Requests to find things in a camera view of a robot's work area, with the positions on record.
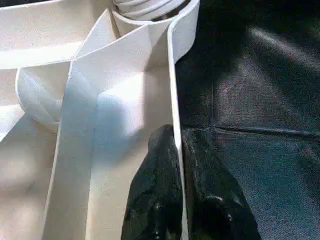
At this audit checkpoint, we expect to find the white plastic table top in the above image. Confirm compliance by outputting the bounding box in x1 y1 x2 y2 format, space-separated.
0 0 201 240

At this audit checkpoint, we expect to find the black work mat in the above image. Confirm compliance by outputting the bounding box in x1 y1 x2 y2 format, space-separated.
174 0 320 240

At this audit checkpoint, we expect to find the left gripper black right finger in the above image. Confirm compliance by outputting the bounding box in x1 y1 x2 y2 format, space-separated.
181 128 262 240

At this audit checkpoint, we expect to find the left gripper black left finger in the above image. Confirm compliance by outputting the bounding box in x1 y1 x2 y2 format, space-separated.
121 124 187 240

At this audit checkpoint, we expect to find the white plastic table leg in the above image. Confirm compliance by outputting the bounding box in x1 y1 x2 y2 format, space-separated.
111 0 187 22

